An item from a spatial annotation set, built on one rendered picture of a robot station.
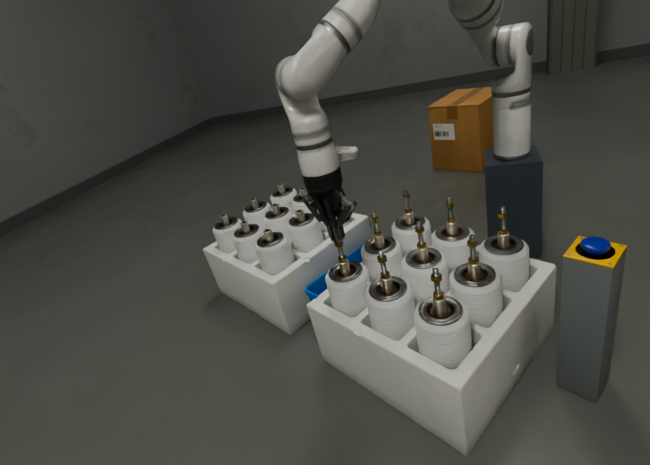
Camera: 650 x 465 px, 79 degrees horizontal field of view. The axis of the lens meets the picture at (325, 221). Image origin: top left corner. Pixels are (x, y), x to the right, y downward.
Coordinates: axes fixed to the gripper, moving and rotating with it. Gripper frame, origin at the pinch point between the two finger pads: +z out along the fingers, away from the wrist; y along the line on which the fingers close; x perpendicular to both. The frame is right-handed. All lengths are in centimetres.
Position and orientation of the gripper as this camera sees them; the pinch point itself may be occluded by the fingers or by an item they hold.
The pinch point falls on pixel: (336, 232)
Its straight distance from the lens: 81.6
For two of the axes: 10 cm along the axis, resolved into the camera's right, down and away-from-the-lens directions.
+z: 2.2, 8.7, 4.4
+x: 6.5, -4.7, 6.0
